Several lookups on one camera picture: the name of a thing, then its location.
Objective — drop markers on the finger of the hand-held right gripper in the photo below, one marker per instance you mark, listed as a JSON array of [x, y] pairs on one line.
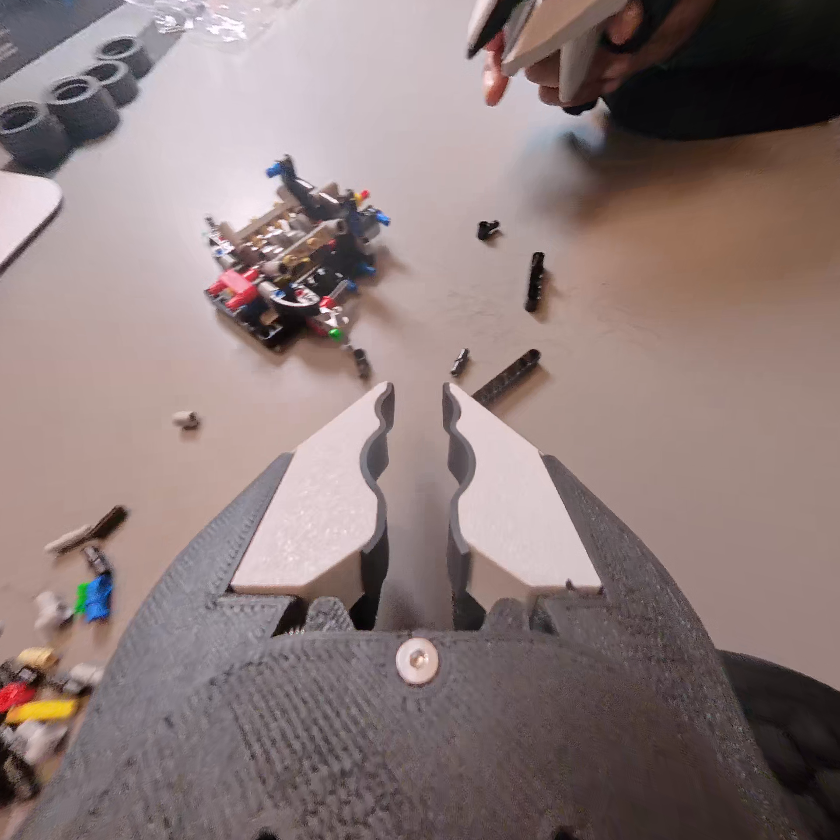
[[571, 19], [485, 16]]

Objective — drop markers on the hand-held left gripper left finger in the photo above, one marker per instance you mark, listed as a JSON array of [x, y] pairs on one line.
[[315, 518]]

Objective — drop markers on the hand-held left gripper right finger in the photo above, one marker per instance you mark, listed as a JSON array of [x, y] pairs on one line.
[[518, 518]]

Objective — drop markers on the long black lego beam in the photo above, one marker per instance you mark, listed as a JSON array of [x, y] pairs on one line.
[[508, 377]]

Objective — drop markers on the small black lego pin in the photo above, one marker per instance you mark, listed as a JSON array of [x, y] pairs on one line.
[[460, 362]]

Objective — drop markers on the black lego pin connector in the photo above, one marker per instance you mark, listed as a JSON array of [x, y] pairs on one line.
[[361, 359], [487, 229]]

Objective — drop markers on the short black lego beam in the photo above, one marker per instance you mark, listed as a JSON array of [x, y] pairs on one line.
[[535, 282]]

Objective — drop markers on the person's right forearm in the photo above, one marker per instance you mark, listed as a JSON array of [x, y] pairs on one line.
[[735, 72]]

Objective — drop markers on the grey lego bushing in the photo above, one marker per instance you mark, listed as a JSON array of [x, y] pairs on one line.
[[186, 419]]

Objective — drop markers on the pile of loose lego pieces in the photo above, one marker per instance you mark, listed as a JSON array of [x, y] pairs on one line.
[[98, 590]]

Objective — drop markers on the multicolour lego chassis assembly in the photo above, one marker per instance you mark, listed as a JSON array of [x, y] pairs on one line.
[[295, 256]]

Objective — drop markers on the black lego box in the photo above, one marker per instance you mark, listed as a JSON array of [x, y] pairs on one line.
[[39, 33]]

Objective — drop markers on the clear crumpled plastic bag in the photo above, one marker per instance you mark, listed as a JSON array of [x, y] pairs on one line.
[[197, 19]]

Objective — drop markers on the black dimpled cushion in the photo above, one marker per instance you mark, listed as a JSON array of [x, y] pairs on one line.
[[794, 735]]

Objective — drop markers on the white rounded stand base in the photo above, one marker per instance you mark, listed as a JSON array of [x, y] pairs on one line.
[[23, 210]]

